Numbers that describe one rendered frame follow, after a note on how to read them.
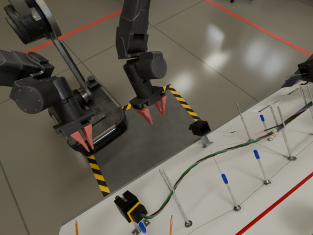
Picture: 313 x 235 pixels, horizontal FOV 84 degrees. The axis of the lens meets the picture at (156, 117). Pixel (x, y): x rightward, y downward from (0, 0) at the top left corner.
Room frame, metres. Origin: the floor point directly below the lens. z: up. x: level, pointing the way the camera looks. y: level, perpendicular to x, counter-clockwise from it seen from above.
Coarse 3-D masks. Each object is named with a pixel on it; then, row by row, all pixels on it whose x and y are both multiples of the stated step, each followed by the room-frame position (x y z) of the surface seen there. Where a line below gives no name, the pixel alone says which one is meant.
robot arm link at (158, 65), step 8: (120, 40) 0.40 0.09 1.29; (120, 48) 0.39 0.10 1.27; (120, 56) 0.38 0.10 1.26; (128, 56) 0.37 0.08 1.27; (136, 56) 0.38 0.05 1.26; (144, 56) 0.36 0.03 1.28; (152, 56) 0.34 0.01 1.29; (160, 56) 0.35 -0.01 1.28; (144, 64) 0.34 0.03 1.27; (152, 64) 0.32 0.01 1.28; (160, 64) 0.34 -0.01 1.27; (144, 72) 0.32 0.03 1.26; (152, 72) 0.31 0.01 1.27; (160, 72) 0.32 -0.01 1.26
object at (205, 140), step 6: (198, 120) 0.34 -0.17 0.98; (192, 126) 0.31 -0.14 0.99; (198, 126) 0.29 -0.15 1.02; (204, 126) 0.31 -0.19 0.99; (192, 132) 0.30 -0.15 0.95; (198, 132) 0.28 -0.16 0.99; (204, 132) 0.28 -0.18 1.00; (204, 138) 0.28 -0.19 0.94; (204, 144) 0.25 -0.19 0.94; (210, 144) 0.25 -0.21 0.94
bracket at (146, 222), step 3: (132, 222) -0.01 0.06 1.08; (135, 222) -0.01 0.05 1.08; (144, 222) -0.01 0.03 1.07; (147, 222) -0.01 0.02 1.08; (135, 225) -0.01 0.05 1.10; (138, 225) -0.01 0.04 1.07; (144, 225) -0.01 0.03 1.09; (147, 225) -0.01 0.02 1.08; (135, 228) -0.02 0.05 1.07; (138, 228) -0.02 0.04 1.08; (132, 231) -0.03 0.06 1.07; (135, 231) -0.03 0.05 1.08; (138, 231) -0.03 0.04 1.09; (141, 231) -0.03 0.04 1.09; (135, 234) -0.03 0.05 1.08; (138, 234) -0.03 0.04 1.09
